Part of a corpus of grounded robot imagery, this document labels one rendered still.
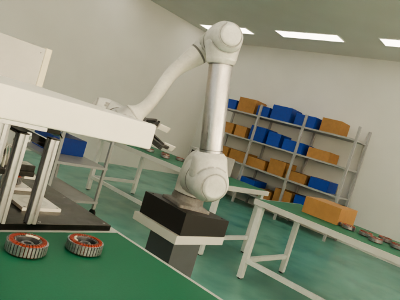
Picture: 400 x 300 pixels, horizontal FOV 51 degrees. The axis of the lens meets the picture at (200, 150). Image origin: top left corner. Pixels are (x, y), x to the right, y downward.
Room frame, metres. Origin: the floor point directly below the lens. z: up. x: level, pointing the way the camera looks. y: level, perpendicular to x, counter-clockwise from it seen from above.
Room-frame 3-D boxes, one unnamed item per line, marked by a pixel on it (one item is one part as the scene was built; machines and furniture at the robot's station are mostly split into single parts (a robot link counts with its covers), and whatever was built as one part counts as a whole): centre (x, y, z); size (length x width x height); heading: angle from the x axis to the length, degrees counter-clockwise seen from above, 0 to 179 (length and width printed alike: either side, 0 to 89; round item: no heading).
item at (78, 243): (1.27, 0.26, 0.77); 0.11 x 0.11 x 0.04
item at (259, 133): (8.37, -1.12, 1.43); 0.42 x 0.36 x 0.29; 137
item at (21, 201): (1.51, 0.53, 0.78); 0.15 x 0.15 x 0.01; 49
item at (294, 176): (7.69, -1.92, 0.86); 0.42 x 0.40 x 0.17; 48
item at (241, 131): (8.66, -0.80, 1.39); 0.40 x 0.28 x 0.22; 139
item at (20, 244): (1.13, 0.38, 0.77); 0.11 x 0.11 x 0.04
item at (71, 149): (4.29, 1.36, 0.51); 1.01 x 0.60 x 1.01; 49
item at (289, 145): (7.83, -1.74, 1.38); 0.42 x 0.42 x 0.20; 47
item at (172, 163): (5.09, 0.23, 0.38); 2.20 x 0.90 x 0.75; 49
